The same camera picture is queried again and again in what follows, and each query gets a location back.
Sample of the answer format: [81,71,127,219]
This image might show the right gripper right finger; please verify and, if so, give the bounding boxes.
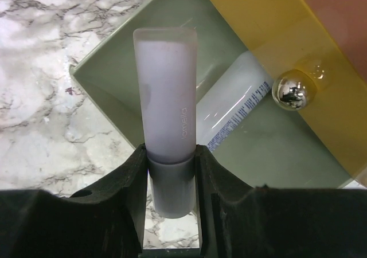
[195,146,366,257]

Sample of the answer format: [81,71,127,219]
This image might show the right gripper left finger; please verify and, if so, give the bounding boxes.
[1,145,147,257]

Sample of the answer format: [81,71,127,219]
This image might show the white round makeup organizer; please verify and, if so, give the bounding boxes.
[71,0,366,188]

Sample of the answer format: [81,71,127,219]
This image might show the white spray bottle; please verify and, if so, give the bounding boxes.
[196,51,273,151]

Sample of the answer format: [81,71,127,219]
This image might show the lavender small bottle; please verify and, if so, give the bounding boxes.
[133,28,197,218]

